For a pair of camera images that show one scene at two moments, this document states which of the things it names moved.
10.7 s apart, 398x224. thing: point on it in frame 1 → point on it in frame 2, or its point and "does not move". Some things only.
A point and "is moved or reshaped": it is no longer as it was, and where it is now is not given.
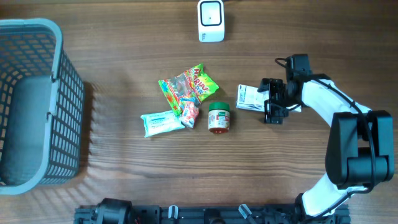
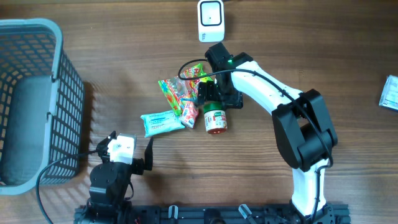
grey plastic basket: x=41 y=108 does not move
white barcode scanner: x=211 y=21 does not move
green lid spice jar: x=219 y=117 is moved or reshaped
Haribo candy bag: x=192 y=83 does not move
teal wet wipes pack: x=161 y=122 does not move
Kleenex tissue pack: x=189 y=108 does not move
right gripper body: x=279 y=96 → x=214 y=90
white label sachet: x=249 y=98 is moved or reshaped
